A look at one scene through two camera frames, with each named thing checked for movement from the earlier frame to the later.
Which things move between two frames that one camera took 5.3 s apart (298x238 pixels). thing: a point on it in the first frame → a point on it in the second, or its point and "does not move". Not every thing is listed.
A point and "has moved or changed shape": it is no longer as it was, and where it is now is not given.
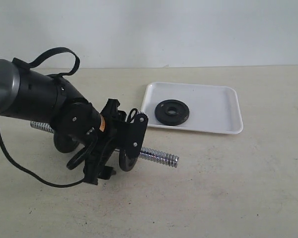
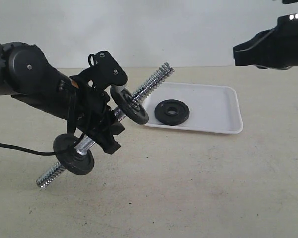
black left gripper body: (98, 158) → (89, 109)
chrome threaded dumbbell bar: (156, 156) → (120, 113)
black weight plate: (171, 112) does not move
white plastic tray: (212, 108) does not move
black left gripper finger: (109, 171) → (108, 143)
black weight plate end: (66, 142) has moved or changed shape
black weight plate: (125, 162) → (135, 111)
